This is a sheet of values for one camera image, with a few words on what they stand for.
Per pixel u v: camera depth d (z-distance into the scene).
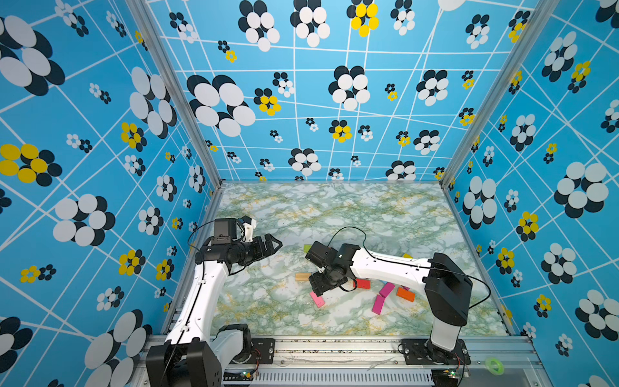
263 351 0.74
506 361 0.72
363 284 0.86
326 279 0.71
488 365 0.71
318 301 0.83
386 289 0.84
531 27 0.71
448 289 0.45
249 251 0.69
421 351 0.73
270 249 0.71
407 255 0.52
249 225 0.74
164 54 0.78
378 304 0.83
